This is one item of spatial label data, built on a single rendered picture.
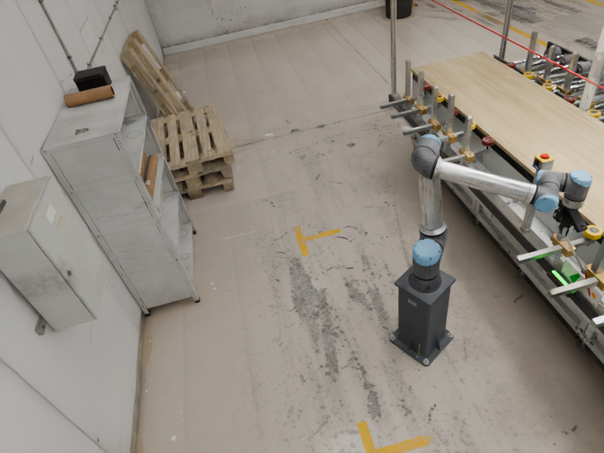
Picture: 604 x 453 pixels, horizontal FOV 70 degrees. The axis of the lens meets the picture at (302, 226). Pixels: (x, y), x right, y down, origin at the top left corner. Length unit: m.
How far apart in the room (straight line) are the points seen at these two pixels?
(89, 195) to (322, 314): 1.78
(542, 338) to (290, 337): 1.68
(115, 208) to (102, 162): 0.34
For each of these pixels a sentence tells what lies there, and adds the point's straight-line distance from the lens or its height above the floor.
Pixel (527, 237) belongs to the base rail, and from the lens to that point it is 2.87.
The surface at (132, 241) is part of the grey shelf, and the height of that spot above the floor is 0.77.
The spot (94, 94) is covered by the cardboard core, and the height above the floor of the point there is 1.60.
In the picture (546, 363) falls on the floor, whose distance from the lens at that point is 3.20.
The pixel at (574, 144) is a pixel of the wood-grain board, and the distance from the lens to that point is 3.38.
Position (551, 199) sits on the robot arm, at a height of 1.33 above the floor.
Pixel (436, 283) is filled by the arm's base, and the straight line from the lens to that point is 2.60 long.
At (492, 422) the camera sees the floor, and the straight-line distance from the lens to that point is 2.93.
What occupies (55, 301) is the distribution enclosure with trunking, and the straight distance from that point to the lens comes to 2.29.
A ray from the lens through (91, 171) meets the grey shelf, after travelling 2.88.
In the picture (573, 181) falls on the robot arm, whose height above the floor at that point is 1.33.
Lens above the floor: 2.62
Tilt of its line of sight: 41 degrees down
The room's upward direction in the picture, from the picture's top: 11 degrees counter-clockwise
